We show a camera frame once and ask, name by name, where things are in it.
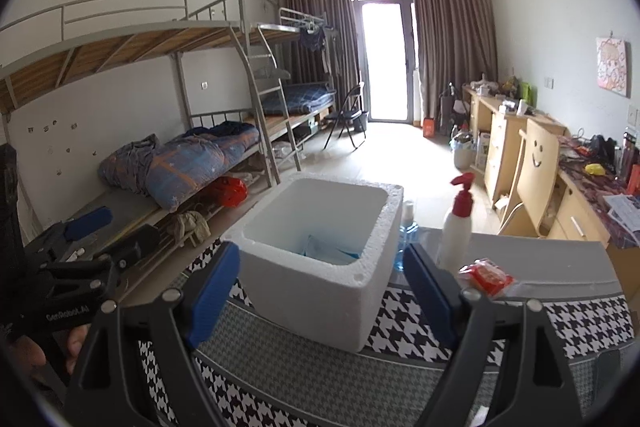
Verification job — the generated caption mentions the person's left hand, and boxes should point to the person's left hand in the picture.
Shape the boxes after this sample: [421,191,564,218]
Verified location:
[12,323,91,375]

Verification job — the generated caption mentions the blue orange quilt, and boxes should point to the blue orange quilt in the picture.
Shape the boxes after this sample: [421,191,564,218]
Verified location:
[98,121,260,212]

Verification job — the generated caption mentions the red snack packet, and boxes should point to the red snack packet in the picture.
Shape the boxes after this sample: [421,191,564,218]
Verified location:
[458,258,515,298]

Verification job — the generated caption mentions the red plastic bag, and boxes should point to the red plastic bag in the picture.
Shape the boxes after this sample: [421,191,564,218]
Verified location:
[204,176,248,208]

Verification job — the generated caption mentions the white bottle red pump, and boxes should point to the white bottle red pump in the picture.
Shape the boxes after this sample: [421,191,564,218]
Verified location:
[436,172,475,275]

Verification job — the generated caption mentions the wooden smiley chair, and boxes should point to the wooden smiley chair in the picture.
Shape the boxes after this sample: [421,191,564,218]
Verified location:
[498,119,560,237]

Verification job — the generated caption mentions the near metal bunk bed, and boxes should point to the near metal bunk bed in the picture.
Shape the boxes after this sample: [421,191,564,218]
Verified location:
[1,0,276,241]

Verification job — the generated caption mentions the metal bunk bed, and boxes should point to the metal bunk bed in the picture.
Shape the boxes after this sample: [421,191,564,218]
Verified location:
[238,8,336,180]
[1,0,276,241]

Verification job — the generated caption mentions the clear bottle blue liquid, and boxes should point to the clear bottle blue liquid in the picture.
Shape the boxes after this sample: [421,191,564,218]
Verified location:
[394,200,419,272]

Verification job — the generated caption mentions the printed papers on desk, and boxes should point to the printed papers on desk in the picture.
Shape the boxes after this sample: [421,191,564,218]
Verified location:
[603,194,640,234]

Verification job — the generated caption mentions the white styrofoam box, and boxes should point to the white styrofoam box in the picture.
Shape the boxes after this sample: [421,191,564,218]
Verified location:
[221,172,404,352]

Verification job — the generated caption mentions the yellow object on desk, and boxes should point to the yellow object on desk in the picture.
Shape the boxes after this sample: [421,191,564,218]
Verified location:
[585,164,605,176]

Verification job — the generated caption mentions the blue folded bedding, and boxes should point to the blue folded bedding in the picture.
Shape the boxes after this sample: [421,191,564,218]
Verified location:
[262,83,335,116]

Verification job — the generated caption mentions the long wooden desk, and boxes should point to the long wooden desk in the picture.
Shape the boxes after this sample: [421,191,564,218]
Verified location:
[464,87,639,251]

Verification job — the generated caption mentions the orange object on floor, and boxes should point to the orange object on floor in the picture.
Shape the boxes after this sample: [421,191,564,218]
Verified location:
[422,118,436,139]

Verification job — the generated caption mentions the far metal bunk bed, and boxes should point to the far metal bunk bed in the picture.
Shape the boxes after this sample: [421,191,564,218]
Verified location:
[238,8,336,180]

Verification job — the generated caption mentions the black folding chair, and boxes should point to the black folding chair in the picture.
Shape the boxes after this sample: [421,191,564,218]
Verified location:
[323,81,367,150]

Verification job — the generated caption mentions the glass balcony door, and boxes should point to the glass balcony door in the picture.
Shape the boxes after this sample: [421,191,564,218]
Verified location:
[350,0,421,124]

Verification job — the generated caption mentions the left brown curtain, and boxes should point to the left brown curtain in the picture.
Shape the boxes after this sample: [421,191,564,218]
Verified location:
[279,0,360,102]

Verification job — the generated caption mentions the brown curtain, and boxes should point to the brown curtain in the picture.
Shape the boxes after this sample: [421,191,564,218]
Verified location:
[413,0,498,121]
[279,0,360,102]

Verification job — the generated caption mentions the right brown curtain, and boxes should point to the right brown curtain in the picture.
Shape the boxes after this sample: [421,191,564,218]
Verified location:
[413,0,498,121]

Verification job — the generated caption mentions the pink wall poster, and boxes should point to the pink wall poster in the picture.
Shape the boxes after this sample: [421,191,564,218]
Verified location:
[596,36,628,96]

